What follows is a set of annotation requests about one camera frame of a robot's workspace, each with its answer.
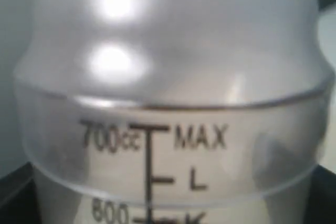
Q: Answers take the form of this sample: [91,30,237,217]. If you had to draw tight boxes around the clear plastic shaker bottle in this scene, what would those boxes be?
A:
[15,0,335,223]

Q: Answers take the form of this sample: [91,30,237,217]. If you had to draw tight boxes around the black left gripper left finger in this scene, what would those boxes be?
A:
[1,163,41,224]

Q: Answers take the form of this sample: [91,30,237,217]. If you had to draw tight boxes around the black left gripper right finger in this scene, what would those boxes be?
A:
[303,165,335,224]

